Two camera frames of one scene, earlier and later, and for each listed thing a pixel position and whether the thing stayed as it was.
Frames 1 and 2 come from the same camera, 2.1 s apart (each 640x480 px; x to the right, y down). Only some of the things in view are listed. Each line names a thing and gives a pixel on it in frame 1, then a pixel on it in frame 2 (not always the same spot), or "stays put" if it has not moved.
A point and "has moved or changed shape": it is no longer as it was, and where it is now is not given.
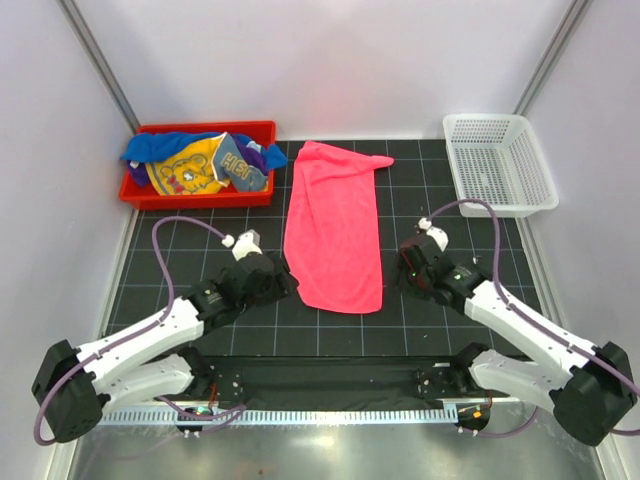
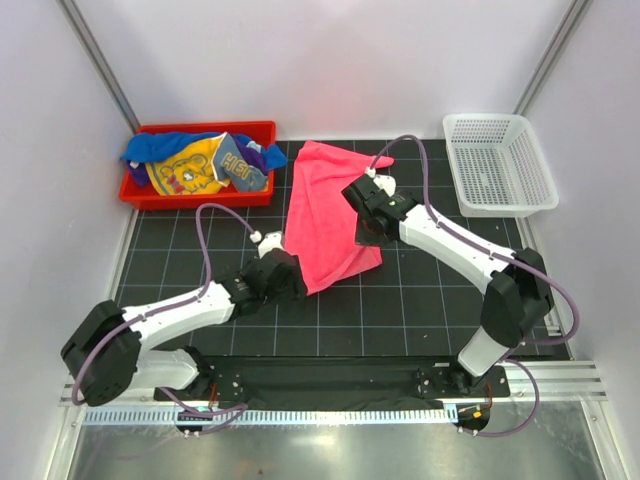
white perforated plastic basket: x=498 y=158 stays put
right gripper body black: x=414 y=283 → x=365 y=235
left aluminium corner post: x=76 y=22 stays put
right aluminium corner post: x=550 y=57 stays put
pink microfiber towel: x=332 y=240 has moved or changed shape
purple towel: x=140 y=176 stays put
